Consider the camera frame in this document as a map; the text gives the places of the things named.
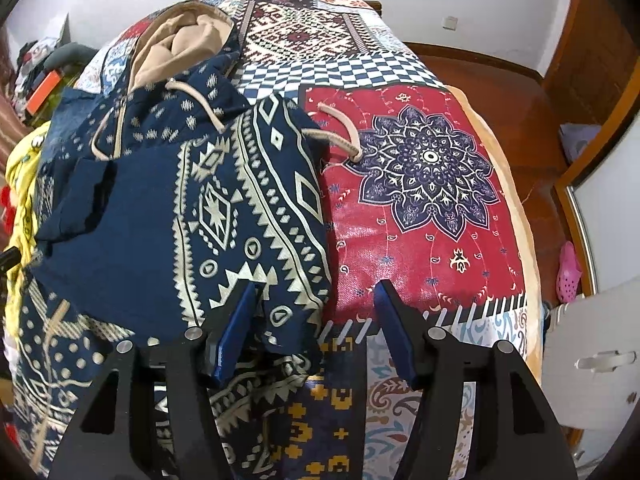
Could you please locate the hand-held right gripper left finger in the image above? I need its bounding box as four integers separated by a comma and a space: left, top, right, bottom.
47, 282, 268, 480

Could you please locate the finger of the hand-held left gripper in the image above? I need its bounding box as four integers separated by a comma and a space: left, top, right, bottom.
0, 246, 22, 274

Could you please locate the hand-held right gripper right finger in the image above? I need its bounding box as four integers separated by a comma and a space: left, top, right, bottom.
372, 280, 593, 480

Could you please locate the navy patterned hoodie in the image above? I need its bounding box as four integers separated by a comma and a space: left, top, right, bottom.
10, 2, 363, 480

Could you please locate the pile of mixed clothes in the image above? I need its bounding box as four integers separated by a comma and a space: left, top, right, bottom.
12, 37, 66, 123

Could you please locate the red cloth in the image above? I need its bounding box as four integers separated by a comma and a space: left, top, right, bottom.
0, 185, 16, 231

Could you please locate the yellow fleece garment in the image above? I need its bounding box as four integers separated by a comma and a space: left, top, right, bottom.
4, 125, 51, 321

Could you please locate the patchwork printed blanket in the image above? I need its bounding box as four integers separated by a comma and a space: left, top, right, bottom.
75, 0, 543, 480

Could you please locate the blue denim garment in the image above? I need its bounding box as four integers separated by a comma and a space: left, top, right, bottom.
42, 85, 126, 163

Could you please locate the orange box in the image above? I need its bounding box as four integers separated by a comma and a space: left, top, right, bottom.
25, 70, 64, 114

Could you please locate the pink clog shoe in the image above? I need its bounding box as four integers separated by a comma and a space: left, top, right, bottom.
556, 241, 583, 303

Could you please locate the white cabinet door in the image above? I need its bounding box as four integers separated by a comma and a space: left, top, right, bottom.
542, 287, 640, 433

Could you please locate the grey padded object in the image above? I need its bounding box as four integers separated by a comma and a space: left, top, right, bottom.
42, 42, 101, 72

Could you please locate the metal-framed white panel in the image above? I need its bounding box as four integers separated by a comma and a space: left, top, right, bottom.
552, 130, 640, 301

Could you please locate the lilac bag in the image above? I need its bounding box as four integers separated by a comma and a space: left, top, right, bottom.
559, 121, 602, 162

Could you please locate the wooden skirting board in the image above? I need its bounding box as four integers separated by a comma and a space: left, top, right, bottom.
400, 40, 546, 82

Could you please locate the brown wooden door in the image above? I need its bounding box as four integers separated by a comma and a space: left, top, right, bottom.
542, 0, 640, 128

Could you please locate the white cabinet handle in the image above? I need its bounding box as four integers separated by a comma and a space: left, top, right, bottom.
575, 352, 636, 373

